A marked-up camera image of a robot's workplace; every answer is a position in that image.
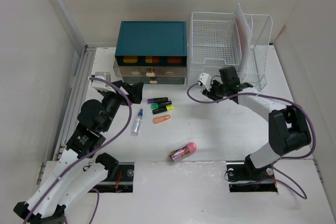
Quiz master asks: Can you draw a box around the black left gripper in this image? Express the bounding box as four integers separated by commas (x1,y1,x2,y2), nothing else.
101,80,143,132

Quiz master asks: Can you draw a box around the transparent drawer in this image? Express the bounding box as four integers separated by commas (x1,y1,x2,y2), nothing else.
113,56,187,77

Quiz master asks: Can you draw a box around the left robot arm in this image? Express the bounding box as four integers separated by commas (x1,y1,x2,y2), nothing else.
13,77,144,223

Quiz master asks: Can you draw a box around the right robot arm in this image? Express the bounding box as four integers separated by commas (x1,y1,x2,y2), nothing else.
197,67,311,182

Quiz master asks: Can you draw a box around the purple highlighter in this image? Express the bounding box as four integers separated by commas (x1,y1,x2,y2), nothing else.
147,97,169,104

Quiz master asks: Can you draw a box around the green highlighter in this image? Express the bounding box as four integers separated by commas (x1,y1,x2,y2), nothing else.
151,101,172,110

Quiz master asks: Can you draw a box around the bottom dark drawer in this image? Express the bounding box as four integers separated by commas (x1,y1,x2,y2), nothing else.
122,76,185,84

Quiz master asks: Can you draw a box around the small clear spray bottle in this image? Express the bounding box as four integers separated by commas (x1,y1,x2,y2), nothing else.
131,109,143,136

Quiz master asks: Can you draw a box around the yellow highlighter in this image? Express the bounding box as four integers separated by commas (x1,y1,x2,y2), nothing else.
152,104,173,115

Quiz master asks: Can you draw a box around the teal drawer cabinet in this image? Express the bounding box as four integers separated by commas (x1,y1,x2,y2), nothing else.
114,20,188,85

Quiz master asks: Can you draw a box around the pink capped clip tube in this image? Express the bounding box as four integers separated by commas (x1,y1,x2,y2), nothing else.
168,142,197,163

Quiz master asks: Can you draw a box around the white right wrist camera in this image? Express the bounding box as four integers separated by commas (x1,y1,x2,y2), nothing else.
197,72,212,91

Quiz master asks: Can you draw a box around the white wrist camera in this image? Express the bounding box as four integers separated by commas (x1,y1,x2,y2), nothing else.
88,72,113,92
197,72,212,91

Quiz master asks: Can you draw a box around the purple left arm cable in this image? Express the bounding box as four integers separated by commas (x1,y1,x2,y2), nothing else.
23,77,133,224

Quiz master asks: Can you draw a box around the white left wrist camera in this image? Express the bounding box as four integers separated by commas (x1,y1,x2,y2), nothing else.
88,72,113,92

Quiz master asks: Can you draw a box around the white wire file holder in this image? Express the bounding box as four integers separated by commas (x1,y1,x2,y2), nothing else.
243,14,273,91

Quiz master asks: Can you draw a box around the white wire stacking tray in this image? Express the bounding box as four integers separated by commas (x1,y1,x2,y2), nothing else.
186,12,242,86

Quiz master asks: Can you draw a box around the aluminium rail on left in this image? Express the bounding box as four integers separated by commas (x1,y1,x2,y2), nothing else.
49,45,96,161

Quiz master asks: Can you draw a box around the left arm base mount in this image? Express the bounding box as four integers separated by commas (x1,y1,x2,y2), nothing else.
94,163,134,193

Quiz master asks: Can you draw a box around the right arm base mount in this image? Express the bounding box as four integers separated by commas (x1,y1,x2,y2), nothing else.
225,161,278,193

